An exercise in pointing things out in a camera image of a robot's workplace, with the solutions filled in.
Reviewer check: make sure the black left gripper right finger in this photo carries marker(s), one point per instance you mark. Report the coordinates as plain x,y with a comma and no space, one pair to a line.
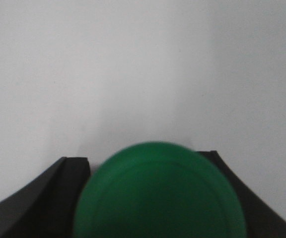
261,220

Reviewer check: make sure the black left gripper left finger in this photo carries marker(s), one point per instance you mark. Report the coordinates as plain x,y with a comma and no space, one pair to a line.
45,207

